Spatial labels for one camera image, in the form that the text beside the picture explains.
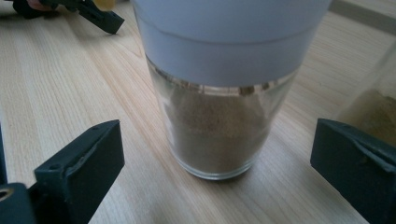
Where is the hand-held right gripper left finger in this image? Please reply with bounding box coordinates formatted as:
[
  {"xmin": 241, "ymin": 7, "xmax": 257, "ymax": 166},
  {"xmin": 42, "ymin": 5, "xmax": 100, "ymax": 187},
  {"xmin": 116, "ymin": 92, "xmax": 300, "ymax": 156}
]
[{"xmin": 33, "ymin": 119, "xmax": 126, "ymax": 224}]

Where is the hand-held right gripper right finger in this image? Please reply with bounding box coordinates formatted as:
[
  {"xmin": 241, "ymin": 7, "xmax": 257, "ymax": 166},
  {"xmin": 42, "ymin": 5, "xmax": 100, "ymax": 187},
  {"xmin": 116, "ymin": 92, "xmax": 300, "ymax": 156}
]
[{"xmin": 310, "ymin": 118, "xmax": 396, "ymax": 224}]

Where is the white-lid jar of brown powder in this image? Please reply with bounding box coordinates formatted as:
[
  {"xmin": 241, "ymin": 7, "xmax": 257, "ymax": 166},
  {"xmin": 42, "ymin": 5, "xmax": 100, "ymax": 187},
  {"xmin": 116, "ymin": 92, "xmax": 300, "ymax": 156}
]
[{"xmin": 130, "ymin": 0, "xmax": 332, "ymax": 181}]

